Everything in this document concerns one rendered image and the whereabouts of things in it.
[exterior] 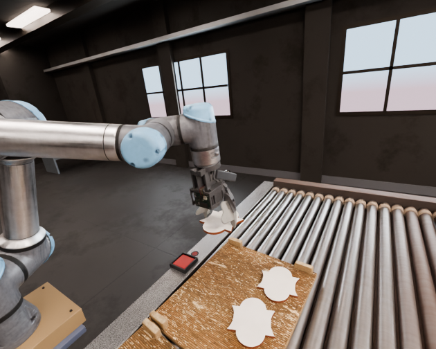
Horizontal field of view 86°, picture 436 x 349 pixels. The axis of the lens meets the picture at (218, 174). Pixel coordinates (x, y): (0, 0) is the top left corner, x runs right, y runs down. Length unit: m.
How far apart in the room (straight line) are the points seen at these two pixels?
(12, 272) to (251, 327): 0.67
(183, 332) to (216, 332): 0.09
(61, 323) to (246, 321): 0.55
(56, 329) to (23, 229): 0.31
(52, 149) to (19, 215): 0.36
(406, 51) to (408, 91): 0.44
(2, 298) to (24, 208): 0.24
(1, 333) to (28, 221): 0.29
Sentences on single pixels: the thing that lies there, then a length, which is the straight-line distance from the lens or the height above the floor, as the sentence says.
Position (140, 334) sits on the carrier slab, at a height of 0.94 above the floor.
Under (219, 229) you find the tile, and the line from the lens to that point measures 0.69.
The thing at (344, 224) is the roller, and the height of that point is 0.92.
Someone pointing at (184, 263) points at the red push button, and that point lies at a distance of 0.94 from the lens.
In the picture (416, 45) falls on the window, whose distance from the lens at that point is 3.63.
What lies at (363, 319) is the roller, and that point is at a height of 0.92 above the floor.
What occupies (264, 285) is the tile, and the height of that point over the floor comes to 0.94.
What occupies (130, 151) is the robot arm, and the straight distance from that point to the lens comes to 0.46.
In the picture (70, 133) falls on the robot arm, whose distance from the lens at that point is 0.53.
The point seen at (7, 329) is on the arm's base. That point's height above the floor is 0.98.
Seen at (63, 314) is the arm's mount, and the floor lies 0.92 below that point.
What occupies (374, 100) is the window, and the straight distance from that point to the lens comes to 3.63.
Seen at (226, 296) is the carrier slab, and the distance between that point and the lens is 0.80.
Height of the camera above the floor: 1.53
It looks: 20 degrees down
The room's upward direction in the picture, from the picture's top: 6 degrees counter-clockwise
